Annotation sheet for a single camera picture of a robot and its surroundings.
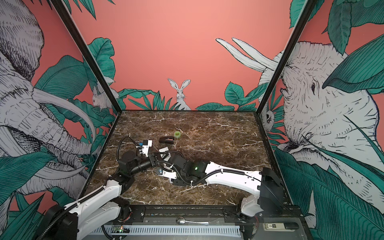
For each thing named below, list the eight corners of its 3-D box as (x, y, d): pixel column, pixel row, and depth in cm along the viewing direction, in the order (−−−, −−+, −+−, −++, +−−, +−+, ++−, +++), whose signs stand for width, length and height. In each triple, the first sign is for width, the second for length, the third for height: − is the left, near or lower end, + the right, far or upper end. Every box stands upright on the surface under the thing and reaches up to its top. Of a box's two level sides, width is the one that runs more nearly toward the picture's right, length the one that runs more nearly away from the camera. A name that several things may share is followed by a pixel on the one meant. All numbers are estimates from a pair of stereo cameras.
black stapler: (159, 143, 104) (158, 142, 102) (160, 137, 107) (159, 136, 105) (173, 143, 104) (173, 142, 102) (174, 137, 107) (174, 136, 105)
